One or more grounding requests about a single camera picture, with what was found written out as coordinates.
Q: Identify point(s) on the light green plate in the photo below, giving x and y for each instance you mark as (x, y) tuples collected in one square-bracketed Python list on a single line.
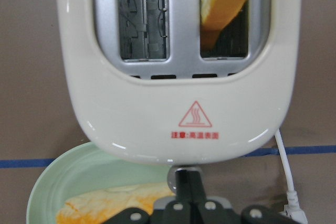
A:
[(80, 170)]

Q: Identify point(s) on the triangular bread on plate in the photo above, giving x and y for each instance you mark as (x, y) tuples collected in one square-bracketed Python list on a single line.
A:
[(100, 205)]

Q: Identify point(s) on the white two-slot toaster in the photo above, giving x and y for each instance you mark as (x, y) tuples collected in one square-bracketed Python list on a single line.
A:
[(143, 90)]

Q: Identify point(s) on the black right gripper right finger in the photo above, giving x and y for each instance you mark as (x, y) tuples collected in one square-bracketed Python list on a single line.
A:
[(202, 210)]

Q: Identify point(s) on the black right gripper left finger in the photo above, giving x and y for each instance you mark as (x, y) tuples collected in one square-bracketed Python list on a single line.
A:
[(184, 193)]

